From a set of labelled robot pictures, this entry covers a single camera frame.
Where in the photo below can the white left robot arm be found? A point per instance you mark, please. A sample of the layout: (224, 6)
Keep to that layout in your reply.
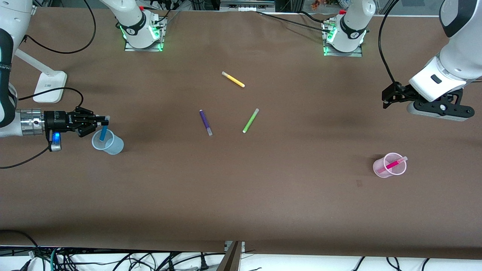
(352, 26)

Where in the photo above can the dark wooden table leg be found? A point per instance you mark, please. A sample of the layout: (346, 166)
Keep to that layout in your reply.
(229, 261)

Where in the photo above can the translucent pink plastic cup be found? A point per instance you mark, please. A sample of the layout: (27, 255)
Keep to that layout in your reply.
(376, 169)

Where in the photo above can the pink marker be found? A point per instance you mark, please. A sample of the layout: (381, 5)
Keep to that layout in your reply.
(393, 164)

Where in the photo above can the translucent blue plastic cup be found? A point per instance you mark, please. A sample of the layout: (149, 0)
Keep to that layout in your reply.
(113, 146)

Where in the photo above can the purple marker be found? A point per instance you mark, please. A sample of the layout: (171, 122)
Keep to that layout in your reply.
(204, 119)

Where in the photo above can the silver metal box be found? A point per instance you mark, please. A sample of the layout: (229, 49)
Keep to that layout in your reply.
(244, 5)

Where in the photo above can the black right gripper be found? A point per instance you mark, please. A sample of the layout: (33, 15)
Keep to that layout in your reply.
(59, 121)

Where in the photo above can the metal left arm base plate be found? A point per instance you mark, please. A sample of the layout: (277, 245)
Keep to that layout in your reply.
(339, 54)

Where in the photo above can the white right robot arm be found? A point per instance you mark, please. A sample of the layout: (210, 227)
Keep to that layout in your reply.
(131, 22)

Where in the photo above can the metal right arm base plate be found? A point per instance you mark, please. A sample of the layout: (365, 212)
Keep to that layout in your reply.
(130, 48)

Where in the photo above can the green marker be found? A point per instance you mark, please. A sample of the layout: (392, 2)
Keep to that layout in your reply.
(250, 121)

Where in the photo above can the white table bracket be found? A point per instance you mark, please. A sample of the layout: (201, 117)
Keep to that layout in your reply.
(241, 246)

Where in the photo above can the yellow marker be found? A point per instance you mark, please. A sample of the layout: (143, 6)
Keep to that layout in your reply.
(234, 79)

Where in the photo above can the blue marker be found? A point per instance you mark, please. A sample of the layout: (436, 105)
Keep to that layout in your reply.
(102, 133)

